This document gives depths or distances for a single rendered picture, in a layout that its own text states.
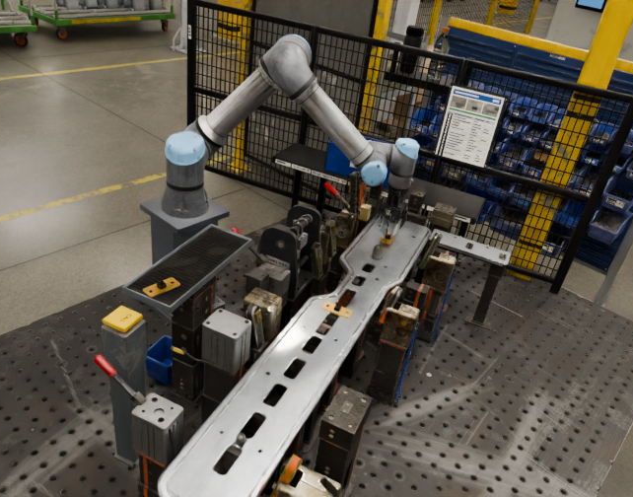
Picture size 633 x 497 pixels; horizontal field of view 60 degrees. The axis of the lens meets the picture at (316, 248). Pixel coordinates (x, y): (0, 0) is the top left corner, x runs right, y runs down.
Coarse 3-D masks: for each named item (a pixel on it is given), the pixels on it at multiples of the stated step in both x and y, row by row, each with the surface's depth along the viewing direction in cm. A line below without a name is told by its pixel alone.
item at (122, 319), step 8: (112, 312) 123; (120, 312) 123; (128, 312) 123; (136, 312) 124; (104, 320) 120; (112, 320) 120; (120, 320) 120; (128, 320) 121; (136, 320) 122; (120, 328) 119; (128, 328) 120
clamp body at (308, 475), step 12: (300, 468) 106; (300, 480) 104; (312, 480) 104; (324, 480) 106; (276, 492) 103; (288, 492) 102; (300, 492) 102; (312, 492) 102; (324, 492) 103; (336, 492) 104
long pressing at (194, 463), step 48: (336, 288) 168; (384, 288) 172; (288, 336) 147; (336, 336) 149; (240, 384) 130; (288, 384) 133; (240, 432) 119; (288, 432) 121; (192, 480) 108; (240, 480) 109
